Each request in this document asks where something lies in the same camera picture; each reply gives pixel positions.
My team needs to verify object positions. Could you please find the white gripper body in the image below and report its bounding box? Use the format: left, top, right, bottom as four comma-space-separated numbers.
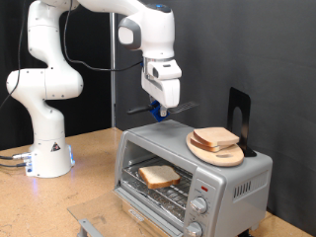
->
141, 71, 183, 110

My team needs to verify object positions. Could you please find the metal spatula with blue block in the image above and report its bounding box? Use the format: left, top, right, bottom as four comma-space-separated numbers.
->
126, 100, 200, 123

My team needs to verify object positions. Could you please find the white bread slice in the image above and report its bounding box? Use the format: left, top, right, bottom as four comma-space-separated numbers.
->
193, 126, 241, 148
137, 164, 182, 191
190, 137, 233, 154

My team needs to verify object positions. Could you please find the glass oven door with handle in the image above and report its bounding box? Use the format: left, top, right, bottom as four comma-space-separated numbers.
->
67, 187, 186, 237

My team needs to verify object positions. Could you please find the silver toaster oven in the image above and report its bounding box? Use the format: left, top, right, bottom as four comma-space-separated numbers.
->
113, 118, 274, 237

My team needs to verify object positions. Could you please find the silver oven knob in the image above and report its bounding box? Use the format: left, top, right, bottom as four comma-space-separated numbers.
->
190, 197, 208, 215
185, 221, 203, 237

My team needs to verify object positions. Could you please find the wooden box under oven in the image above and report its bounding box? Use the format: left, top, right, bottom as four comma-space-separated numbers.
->
121, 199, 174, 237

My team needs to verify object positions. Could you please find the vertical metal pole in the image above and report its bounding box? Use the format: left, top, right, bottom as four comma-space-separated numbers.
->
110, 12, 118, 128

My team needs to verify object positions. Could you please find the wooden cutting board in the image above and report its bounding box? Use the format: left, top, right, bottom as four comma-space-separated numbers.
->
186, 131, 245, 168

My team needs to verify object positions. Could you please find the black metal bookend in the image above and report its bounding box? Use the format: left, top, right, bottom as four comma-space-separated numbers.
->
226, 87, 258, 158

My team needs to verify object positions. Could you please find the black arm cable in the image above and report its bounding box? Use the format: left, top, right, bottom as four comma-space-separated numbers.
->
0, 0, 144, 112

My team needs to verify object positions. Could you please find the wire oven rack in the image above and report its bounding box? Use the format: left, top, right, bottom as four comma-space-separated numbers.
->
121, 157, 194, 211

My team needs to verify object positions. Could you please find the black base cable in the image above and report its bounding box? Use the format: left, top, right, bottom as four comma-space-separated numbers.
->
0, 151, 33, 162
0, 161, 30, 169

